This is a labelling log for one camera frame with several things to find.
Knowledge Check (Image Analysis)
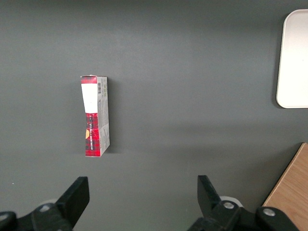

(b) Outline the beige rectangular tray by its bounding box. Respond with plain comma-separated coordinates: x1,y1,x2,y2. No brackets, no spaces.
276,9,308,109

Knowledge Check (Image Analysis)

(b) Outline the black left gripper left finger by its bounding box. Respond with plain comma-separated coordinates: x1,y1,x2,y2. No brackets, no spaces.
18,177,90,231

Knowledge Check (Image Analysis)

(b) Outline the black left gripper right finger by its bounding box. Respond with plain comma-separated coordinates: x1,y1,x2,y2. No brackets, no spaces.
186,175,256,231

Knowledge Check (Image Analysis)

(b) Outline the red plaid cardboard box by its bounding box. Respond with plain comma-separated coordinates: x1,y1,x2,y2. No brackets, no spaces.
80,75,111,158

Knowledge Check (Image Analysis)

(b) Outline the wooden drawer cabinet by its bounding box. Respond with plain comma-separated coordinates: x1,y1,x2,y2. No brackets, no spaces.
262,142,308,231

